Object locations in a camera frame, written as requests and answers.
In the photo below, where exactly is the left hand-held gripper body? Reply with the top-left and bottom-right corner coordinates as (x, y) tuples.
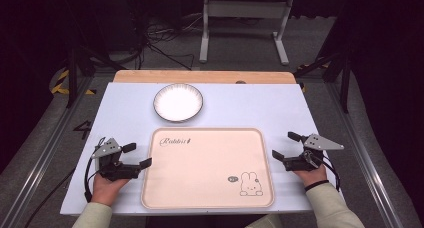
(90, 137), (141, 183)

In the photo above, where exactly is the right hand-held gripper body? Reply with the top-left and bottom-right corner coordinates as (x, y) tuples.
(282, 133), (345, 173)

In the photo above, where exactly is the person's right hand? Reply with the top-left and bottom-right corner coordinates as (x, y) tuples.
(293, 164), (329, 188)

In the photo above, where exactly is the person's left hand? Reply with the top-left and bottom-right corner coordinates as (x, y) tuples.
(90, 172), (133, 207)

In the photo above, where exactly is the black wristband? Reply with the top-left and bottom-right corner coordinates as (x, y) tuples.
(303, 179), (330, 192)

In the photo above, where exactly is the pink tray with rabbit print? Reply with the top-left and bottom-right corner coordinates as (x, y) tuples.
(140, 127), (276, 210)

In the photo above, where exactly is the white plate with dark rim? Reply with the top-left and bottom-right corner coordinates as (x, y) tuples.
(152, 83), (204, 124)

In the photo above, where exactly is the person's beige clothing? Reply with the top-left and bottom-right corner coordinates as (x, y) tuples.
(244, 213), (284, 228)

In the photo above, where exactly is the black tripod stand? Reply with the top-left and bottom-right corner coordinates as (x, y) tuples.
(293, 51), (351, 114)
(64, 46), (128, 109)

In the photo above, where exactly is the yellow black floor tape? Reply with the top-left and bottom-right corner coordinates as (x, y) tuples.
(49, 69), (98, 96)

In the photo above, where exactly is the wooden table board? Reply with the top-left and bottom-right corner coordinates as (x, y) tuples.
(113, 69), (298, 85)

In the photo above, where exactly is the dark equipment rack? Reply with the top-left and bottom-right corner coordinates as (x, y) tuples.
(123, 0), (151, 52)

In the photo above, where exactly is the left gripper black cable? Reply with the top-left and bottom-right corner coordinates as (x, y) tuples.
(83, 136), (107, 203)

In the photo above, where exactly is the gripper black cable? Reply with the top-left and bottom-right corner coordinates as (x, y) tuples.
(83, 136), (107, 203)
(321, 154), (342, 192)

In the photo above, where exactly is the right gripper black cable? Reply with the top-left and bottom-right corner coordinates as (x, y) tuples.
(321, 154), (342, 192)

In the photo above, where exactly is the thin black floor cable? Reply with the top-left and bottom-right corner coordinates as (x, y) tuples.
(23, 167), (77, 228)

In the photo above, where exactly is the aluminium floor rail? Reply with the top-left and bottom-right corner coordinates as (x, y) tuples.
(0, 75), (96, 228)
(324, 81), (406, 228)

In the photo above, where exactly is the black floor cables bundle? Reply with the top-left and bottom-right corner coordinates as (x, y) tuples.
(133, 14), (208, 71)

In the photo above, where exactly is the white metal stand frame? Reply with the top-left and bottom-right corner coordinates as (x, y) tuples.
(198, 0), (295, 67)

